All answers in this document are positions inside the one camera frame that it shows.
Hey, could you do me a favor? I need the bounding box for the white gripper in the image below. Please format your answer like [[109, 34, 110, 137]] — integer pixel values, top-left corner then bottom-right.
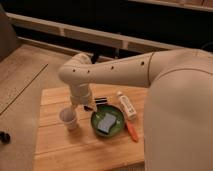
[[69, 84, 97, 111]]

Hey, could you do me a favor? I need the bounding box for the orange pepper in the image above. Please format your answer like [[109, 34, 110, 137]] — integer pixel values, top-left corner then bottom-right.
[[126, 121, 139, 142]]

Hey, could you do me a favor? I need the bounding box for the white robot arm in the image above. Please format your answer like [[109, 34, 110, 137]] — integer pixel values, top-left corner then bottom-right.
[[59, 48, 213, 171]]

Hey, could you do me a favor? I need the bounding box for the black striped block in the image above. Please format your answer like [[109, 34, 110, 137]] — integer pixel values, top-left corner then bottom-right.
[[95, 97, 108, 104]]

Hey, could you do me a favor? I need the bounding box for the green bowl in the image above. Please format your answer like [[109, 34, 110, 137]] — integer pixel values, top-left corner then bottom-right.
[[91, 105, 125, 138]]

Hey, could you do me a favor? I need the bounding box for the blue grey sponge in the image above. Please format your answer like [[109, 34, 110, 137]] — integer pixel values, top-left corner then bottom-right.
[[98, 113, 116, 134]]

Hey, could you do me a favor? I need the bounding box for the white bottle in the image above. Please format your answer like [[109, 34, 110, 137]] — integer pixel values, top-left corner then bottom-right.
[[117, 91, 137, 120]]

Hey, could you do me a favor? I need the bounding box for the wooden table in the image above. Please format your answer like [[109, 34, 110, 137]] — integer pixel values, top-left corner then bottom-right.
[[33, 87, 144, 171]]

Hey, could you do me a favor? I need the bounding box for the black object on floor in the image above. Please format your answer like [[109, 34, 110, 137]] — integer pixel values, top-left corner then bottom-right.
[[0, 131, 11, 144]]

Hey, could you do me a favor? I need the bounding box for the black clip on rail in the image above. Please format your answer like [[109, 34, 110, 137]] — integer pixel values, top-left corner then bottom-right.
[[91, 53, 99, 64]]

